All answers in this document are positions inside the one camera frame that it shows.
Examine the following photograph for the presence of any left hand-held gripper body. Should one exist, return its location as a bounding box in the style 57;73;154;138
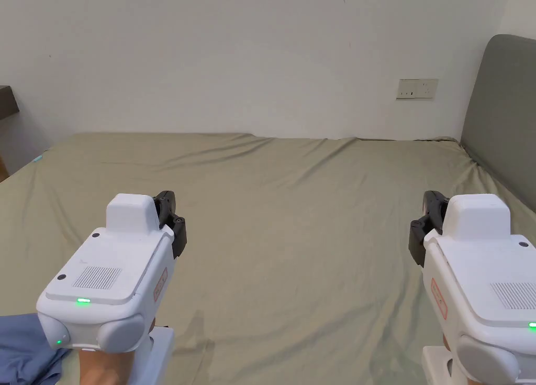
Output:
36;193;187;385

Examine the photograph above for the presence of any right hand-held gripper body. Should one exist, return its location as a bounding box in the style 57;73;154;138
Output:
409;193;536;385

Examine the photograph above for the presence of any grey padded headboard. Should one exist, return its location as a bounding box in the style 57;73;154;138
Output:
459;34;536;215

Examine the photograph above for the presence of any white wall socket panel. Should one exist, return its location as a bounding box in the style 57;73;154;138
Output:
396;78;439;101

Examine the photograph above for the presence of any person's left hand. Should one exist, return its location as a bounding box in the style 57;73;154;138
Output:
77;348;147;385

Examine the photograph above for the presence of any bed with pale green sheet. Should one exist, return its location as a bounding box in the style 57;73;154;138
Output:
0;132;536;385

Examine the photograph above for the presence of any blue garment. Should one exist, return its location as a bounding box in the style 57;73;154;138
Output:
0;313;73;385

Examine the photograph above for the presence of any person's right hand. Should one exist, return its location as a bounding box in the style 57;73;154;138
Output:
441;334;462;378

